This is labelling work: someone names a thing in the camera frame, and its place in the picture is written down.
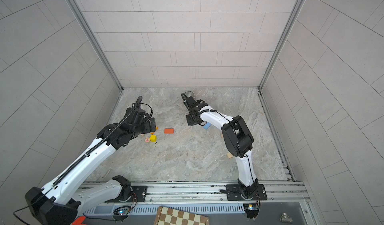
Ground light blue wooden block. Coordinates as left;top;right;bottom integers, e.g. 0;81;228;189
203;122;211;130

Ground yellow wooden cube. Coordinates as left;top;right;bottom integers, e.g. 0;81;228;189
150;135;157;142

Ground red wooden block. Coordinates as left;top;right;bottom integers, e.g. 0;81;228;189
164;128;175;134

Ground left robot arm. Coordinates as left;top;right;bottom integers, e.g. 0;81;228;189
25;103;156;225

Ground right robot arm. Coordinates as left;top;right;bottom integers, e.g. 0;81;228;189
181;93;259;200

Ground ribbed silver cup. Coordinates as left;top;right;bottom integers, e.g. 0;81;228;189
184;91;195;97

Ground left green circuit board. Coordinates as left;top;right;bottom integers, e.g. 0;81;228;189
113;206;132;221

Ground checkered chess board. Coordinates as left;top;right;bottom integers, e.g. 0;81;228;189
154;207;210;225

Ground right circuit board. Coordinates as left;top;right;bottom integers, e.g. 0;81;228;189
243;204;260;219

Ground red white object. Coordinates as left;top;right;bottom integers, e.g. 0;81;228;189
72;216;86;225

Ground small metal fitting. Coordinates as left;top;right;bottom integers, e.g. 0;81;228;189
280;213;293;224

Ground black corrugated cable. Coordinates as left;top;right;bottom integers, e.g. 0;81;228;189
52;96;143;187

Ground aluminium mounting rail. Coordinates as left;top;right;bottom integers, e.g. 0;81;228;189
59;181;310;208

